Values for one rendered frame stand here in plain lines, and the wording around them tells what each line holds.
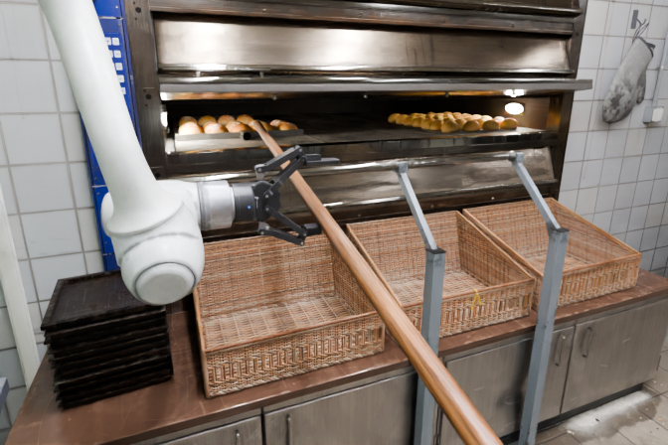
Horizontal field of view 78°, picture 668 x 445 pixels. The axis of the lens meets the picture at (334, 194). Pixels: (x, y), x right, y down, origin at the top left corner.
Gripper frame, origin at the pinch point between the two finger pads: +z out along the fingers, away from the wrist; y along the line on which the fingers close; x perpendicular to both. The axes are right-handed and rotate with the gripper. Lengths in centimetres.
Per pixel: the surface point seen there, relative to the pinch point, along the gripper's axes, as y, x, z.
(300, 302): 61, -62, 12
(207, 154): 2, -73, -18
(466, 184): 22, -70, 94
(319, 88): -20, -58, 18
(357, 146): 2, -72, 40
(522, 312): 59, -23, 84
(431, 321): 46, -13, 37
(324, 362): 59, -24, 7
